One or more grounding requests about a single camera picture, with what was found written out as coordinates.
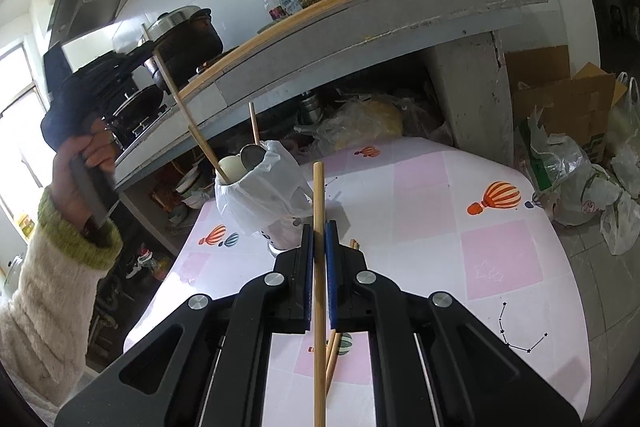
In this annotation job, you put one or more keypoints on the large steel spoon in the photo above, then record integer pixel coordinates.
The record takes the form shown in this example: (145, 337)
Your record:
(252, 155)

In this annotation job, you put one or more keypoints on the white plastic bag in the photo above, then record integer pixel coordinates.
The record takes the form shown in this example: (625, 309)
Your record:
(274, 189)

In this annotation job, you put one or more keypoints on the cardboard box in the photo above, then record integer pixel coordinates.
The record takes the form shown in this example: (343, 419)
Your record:
(576, 105)

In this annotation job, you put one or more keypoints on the steel utensil holder cup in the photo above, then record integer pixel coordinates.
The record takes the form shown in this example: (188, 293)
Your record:
(283, 235)

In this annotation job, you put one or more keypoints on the person's left hand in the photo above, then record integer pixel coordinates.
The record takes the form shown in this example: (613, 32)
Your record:
(83, 189)

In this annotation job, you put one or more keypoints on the cooking oil bottle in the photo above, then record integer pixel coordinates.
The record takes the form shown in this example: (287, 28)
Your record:
(159, 266)

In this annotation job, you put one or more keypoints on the black wok pan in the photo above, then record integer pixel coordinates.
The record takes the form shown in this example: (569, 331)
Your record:
(142, 106)

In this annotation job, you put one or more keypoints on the stack of bowls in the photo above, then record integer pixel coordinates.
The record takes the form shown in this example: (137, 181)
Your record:
(194, 188)

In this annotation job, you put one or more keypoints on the cream plastic ladle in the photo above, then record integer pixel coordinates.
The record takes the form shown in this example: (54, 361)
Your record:
(233, 168)

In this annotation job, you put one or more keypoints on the fluffy white sleeve forearm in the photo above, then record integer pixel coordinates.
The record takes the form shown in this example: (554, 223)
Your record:
(45, 325)

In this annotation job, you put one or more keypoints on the clear sauce bottle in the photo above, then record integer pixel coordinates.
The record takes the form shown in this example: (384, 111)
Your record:
(275, 10)

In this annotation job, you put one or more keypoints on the large black stock pot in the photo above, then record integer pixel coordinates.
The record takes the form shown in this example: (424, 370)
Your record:
(185, 39)

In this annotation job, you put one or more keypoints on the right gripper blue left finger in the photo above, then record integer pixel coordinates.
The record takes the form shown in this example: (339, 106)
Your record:
(307, 253)

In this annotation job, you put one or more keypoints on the plastic bags on floor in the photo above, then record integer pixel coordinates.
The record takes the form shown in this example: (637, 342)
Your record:
(572, 189)

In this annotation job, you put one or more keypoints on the yellowish plastic bag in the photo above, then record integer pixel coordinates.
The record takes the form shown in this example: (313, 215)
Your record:
(362, 121)

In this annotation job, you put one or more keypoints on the wooden cutting board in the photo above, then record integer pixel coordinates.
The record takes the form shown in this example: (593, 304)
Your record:
(266, 38)

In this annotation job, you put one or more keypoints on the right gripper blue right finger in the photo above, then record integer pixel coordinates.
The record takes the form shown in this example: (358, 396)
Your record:
(332, 246)

